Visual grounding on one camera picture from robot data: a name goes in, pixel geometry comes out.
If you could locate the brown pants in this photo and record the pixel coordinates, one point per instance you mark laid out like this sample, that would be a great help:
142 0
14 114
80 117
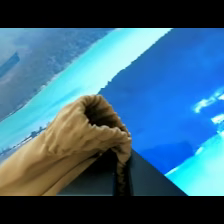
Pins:
63 146

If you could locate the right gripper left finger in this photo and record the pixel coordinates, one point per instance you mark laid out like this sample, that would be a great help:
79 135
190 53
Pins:
95 178

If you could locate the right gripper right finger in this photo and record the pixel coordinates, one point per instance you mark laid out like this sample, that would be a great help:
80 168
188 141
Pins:
150 178

